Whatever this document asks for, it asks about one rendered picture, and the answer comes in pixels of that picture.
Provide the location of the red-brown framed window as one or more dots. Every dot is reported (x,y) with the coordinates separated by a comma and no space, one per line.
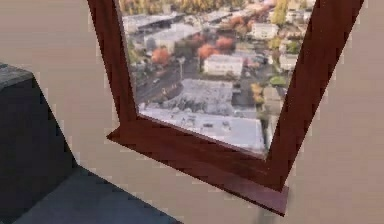
(200,156)

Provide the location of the dark grey cabinet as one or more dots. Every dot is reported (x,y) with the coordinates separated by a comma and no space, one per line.
(26,140)

